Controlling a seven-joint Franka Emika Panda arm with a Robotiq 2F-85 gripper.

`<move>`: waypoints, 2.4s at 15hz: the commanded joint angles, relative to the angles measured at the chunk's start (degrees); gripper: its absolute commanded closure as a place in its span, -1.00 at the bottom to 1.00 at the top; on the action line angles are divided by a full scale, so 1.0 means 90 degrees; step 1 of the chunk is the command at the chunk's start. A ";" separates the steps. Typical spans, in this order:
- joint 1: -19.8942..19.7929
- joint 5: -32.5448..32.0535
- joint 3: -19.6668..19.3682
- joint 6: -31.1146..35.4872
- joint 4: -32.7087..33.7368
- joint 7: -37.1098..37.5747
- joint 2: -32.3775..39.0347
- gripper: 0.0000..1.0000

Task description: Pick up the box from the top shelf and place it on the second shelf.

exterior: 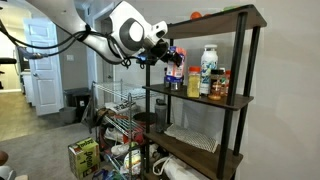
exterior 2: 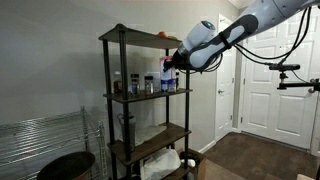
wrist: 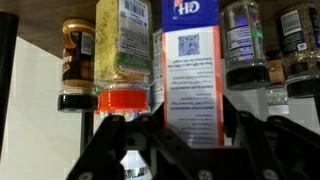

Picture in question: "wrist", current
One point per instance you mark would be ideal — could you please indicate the brown jar black lid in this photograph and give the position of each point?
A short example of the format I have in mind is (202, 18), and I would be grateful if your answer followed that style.
(76, 66)

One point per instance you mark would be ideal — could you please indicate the yellow spice jar orange lid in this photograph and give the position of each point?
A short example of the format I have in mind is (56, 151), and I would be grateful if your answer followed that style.
(110, 50)

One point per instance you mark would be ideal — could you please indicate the white blue orange box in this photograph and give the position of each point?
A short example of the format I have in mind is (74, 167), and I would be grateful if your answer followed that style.
(193, 83)

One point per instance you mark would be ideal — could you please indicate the small jar brown label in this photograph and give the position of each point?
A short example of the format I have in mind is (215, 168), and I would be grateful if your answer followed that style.
(276, 71)

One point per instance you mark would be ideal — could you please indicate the pepper jar black lid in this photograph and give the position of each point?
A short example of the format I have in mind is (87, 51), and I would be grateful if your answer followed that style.
(243, 43)
(296, 43)

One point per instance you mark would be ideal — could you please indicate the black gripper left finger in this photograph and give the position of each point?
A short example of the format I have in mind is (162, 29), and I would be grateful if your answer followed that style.
(100, 150)

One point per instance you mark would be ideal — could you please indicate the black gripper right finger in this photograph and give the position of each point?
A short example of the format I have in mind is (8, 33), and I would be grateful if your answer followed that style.
(286, 150)

